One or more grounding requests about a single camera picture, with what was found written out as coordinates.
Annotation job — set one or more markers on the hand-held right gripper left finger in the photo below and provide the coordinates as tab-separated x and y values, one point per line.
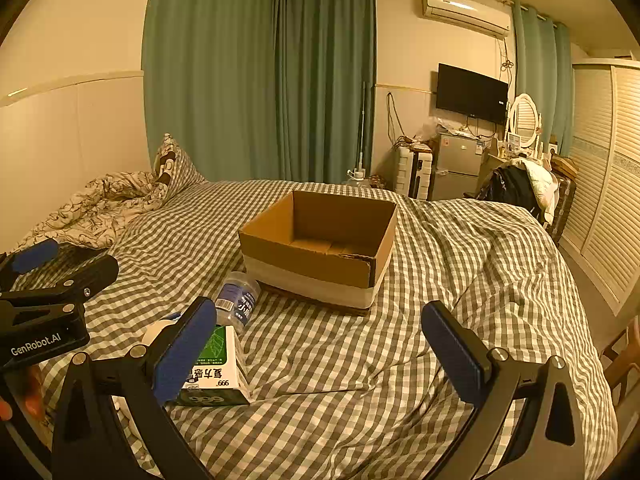
184	352

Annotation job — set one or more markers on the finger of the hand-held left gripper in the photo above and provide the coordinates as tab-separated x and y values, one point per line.
34	256
92	272

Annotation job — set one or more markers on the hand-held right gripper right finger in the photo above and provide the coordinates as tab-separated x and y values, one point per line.
451	355

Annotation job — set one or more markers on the white green medicine box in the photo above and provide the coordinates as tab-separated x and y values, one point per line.
220	377

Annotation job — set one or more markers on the clear plastic jar blue label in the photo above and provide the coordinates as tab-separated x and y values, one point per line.
239	301

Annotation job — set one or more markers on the cardboard box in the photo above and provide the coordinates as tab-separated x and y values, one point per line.
320	265

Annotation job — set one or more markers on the person's left hand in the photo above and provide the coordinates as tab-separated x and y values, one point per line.
32	390

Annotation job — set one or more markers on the floral crumpled quilt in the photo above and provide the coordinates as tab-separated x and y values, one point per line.
95	210

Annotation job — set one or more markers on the green checked bed cover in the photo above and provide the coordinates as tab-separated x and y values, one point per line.
380	385

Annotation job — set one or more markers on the checked pillow brown pattern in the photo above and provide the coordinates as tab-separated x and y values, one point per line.
175	165

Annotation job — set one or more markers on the wooden chair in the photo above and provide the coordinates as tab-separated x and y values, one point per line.
622	360

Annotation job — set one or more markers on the black backpack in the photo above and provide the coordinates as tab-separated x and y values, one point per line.
510	187

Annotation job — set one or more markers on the white ribbed suitcase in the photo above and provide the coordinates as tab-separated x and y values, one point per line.
411	175

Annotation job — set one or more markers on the silver small fridge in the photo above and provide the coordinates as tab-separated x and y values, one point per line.
455	170

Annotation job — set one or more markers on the brown checked suitcase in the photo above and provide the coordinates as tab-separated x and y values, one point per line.
564	200

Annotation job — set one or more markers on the white jacket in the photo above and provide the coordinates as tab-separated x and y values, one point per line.
542	185

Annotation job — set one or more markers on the clear water jug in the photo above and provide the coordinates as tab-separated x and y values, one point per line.
355	177

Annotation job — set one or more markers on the clear plastic bag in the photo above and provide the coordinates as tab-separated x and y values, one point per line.
432	129

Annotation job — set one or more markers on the white louvred wardrobe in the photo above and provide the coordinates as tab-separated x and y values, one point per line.
607	175

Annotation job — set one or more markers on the white mop pole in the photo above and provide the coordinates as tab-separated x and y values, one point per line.
362	125

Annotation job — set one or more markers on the white oval mirror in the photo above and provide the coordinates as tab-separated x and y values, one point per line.
522	115

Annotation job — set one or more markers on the black flat television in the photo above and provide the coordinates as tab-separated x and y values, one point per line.
470	92

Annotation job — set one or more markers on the green curtain beside wardrobe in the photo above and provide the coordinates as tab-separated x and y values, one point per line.
542	80

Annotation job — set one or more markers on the white air conditioner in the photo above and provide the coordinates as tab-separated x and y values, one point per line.
462	10

